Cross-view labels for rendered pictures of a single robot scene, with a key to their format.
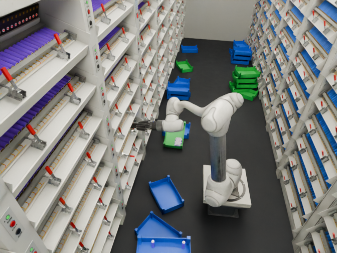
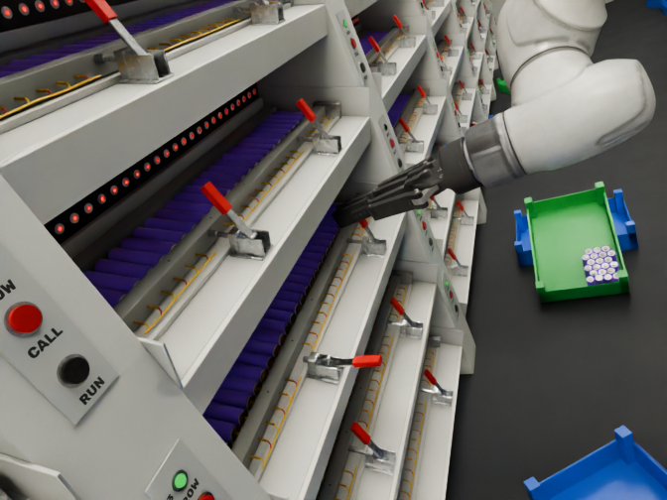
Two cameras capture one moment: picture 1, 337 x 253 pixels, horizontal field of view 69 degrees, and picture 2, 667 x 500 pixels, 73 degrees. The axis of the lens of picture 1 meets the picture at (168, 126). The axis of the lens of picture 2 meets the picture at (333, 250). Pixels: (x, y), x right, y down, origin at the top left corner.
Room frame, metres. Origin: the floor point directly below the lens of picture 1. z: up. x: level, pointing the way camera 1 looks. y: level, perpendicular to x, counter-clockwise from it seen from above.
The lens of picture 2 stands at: (0.89, 0.07, 0.87)
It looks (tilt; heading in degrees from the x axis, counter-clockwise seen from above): 26 degrees down; 24
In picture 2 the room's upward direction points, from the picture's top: 27 degrees counter-clockwise
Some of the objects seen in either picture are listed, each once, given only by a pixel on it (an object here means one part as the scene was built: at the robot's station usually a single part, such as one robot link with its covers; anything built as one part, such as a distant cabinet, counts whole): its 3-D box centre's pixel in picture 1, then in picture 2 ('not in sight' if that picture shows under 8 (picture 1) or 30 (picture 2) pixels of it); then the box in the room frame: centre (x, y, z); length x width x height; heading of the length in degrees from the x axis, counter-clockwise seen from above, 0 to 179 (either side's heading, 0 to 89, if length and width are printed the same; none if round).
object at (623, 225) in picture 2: (176, 129); (570, 227); (2.15, -0.09, 0.04); 0.30 x 0.20 x 0.08; 82
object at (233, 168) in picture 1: (230, 172); not in sight; (1.21, -0.47, 0.41); 0.18 x 0.16 x 0.22; 146
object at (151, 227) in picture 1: (158, 233); not in sight; (0.92, 0.06, 0.04); 0.30 x 0.20 x 0.08; 54
